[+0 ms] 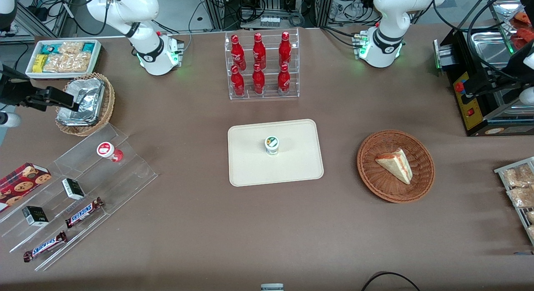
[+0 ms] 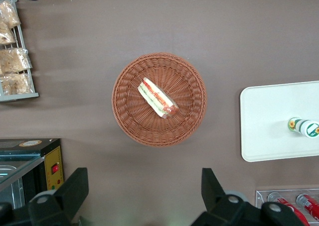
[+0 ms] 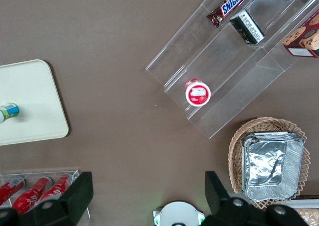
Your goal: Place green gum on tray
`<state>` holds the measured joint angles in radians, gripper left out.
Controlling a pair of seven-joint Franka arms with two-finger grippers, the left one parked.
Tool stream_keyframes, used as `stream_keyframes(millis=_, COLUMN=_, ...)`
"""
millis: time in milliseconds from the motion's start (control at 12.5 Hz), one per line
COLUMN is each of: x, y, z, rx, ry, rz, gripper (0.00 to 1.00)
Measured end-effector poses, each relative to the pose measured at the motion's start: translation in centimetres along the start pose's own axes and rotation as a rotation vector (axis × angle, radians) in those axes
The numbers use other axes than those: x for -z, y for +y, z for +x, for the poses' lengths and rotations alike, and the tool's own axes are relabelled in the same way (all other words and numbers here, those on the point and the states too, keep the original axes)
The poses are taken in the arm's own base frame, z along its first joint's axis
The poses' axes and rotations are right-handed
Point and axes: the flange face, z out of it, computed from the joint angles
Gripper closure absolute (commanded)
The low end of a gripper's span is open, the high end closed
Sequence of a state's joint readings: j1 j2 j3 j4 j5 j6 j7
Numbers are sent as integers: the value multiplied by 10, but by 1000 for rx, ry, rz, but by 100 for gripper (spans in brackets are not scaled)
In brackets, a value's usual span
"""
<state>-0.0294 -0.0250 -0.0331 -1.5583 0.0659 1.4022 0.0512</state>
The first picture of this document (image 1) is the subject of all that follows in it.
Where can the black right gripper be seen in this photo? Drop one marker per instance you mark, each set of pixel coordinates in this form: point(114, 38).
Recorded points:
point(12, 92)

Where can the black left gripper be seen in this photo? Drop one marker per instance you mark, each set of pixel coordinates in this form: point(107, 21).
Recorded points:
point(517, 62)

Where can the green gum bottle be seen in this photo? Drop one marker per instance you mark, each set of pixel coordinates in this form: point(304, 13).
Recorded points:
point(272, 146)

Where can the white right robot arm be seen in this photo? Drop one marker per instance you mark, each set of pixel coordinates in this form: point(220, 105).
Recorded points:
point(144, 36)

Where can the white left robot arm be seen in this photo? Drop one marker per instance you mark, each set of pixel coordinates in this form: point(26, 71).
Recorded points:
point(388, 36)

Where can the white rectangular snack tray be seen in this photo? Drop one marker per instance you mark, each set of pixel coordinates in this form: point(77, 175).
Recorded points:
point(30, 68)

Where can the red gum bottle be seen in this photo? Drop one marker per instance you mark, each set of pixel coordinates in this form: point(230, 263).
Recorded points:
point(107, 151)

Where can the beige plastic tray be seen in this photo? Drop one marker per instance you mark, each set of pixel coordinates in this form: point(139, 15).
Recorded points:
point(300, 157)

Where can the black machine with yellow panel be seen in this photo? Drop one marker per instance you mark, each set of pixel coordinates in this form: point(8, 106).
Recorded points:
point(471, 111)

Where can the steel pan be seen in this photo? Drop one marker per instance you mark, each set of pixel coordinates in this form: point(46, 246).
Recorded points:
point(488, 49)

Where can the large clear peanut snack bag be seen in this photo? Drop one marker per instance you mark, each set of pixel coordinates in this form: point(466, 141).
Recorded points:
point(66, 63)

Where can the light oval wicker basket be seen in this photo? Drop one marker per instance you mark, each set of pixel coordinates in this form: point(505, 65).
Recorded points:
point(109, 99)

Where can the yellow snack packet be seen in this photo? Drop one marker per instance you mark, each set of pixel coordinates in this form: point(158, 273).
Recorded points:
point(39, 63)

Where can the small clear peanut snack bag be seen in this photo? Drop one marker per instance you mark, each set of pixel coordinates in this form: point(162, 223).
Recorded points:
point(71, 47)

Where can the teal snack packet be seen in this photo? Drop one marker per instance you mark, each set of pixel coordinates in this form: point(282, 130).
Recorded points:
point(50, 48)
point(88, 47)

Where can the small black box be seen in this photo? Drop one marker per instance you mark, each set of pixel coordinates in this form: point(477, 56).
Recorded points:
point(73, 189)
point(35, 216)

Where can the clear acrylic stepped shelf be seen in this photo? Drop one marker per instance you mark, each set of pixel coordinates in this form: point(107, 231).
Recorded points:
point(112, 178)

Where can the red tartan cookie box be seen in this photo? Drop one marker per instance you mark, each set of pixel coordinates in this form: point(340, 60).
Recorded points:
point(21, 182)

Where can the clear cracker snack bag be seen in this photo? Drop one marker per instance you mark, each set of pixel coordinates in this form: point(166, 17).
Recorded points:
point(519, 176)
point(530, 217)
point(521, 197)

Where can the snickers chocolate bar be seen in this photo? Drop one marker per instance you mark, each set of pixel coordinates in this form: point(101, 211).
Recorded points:
point(83, 213)
point(45, 246)

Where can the wrapped sandwich wedge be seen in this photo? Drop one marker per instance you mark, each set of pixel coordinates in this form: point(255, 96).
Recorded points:
point(396, 165)

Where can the brown round wicker basket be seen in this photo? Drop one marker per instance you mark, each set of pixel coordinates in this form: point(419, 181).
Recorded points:
point(375, 178)

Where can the red cola bottle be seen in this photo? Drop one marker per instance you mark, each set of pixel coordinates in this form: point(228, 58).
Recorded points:
point(285, 51)
point(259, 52)
point(238, 53)
point(283, 80)
point(238, 83)
point(258, 80)

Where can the clear acrylic bottle rack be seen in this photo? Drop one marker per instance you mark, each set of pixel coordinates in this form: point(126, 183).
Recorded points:
point(270, 95)

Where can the white power strip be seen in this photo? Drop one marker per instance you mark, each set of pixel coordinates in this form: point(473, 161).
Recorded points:
point(270, 21)

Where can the grey white device edge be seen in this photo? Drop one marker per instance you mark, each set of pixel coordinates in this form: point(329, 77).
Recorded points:
point(272, 287)

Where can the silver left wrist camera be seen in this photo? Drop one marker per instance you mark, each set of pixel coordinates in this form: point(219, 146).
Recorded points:
point(527, 96)

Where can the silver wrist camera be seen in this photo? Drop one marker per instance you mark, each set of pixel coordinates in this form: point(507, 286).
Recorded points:
point(527, 96)
point(10, 119)

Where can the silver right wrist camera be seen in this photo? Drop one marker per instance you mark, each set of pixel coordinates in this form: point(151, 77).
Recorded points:
point(10, 119)

